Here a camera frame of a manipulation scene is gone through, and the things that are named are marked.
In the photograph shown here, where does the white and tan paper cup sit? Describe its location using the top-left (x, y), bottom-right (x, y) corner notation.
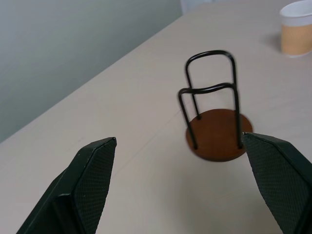
top-left (279, 0), bottom-right (312, 58)

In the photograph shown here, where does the wire cup holder wooden base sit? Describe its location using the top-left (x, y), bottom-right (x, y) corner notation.
top-left (176, 50), bottom-right (254, 162)

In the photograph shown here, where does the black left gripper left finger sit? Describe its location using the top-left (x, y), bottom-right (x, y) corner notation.
top-left (15, 136), bottom-right (117, 234)

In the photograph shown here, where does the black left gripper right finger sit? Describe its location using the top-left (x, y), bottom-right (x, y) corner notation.
top-left (242, 132), bottom-right (312, 234)

